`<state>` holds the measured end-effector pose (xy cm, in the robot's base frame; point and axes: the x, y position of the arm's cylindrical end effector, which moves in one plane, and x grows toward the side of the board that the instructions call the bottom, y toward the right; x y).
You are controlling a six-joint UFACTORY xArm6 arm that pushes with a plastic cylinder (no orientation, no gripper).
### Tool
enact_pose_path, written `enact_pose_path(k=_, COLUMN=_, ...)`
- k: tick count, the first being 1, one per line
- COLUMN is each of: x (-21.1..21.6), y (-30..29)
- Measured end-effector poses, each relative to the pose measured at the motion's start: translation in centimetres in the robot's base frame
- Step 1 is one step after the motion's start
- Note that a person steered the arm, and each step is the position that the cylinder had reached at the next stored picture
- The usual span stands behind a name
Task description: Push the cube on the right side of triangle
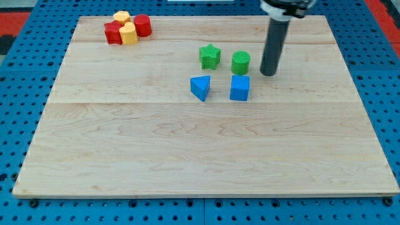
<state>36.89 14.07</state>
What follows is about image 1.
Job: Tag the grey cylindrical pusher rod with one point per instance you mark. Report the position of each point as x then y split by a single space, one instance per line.
273 48

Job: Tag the red star block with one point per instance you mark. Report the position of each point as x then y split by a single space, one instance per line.
111 31

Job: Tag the red cylinder block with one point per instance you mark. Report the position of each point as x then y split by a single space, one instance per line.
142 23

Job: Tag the green cylinder block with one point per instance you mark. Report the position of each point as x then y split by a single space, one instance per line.
240 62

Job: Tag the green star block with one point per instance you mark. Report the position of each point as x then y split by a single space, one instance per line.
209 56

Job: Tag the light wooden board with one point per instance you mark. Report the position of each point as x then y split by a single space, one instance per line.
122 122

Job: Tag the yellow heart block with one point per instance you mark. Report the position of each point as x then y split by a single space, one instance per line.
128 34

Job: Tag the blue triangle block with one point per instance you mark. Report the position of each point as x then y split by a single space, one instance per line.
200 86

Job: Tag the yellow hexagon block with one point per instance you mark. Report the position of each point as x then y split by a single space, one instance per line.
122 17

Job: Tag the blue cube block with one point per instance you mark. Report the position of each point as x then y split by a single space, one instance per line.
240 86

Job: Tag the black white robot arm flange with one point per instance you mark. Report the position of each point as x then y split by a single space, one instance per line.
284 10

